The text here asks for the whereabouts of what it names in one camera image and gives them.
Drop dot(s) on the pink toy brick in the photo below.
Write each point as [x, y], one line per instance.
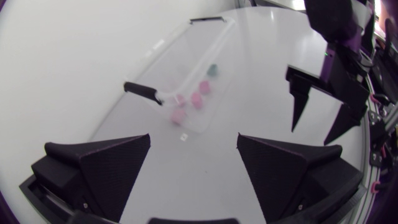
[204, 87]
[196, 100]
[180, 100]
[178, 116]

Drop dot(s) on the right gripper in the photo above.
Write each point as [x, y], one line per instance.
[348, 84]

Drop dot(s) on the clear plastic container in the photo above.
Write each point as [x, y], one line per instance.
[189, 77]

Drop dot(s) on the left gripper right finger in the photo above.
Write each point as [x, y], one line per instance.
[280, 177]

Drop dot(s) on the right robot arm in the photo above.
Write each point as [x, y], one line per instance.
[332, 18]

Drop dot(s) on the green toy brick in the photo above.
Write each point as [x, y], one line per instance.
[212, 70]

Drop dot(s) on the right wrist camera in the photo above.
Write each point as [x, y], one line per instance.
[327, 63]

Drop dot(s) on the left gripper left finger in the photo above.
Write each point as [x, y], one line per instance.
[105, 174]

